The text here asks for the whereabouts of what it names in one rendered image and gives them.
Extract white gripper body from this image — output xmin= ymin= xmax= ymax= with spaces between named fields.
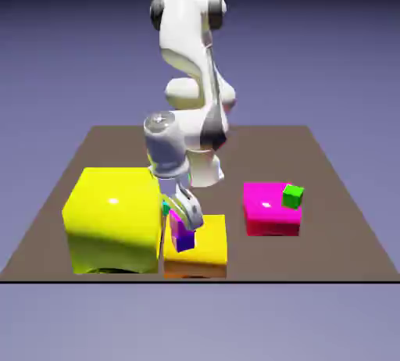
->
xmin=169 ymin=191 xmax=205 ymax=231

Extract small magenta cube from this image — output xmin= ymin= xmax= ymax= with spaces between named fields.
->
xmin=168 ymin=209 xmax=188 ymax=239

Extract small purple cube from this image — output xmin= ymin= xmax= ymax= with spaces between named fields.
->
xmin=174 ymin=229 xmax=197 ymax=253

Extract small green cube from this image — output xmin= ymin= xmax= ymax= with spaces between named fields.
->
xmin=280 ymin=184 xmax=305 ymax=211

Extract large orange box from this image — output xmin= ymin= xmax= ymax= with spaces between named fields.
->
xmin=162 ymin=213 xmax=228 ymax=280

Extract large magenta box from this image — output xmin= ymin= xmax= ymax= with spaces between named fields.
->
xmin=242 ymin=181 xmax=303 ymax=238

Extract large yellow box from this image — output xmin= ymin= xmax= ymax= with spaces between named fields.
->
xmin=61 ymin=166 xmax=164 ymax=275

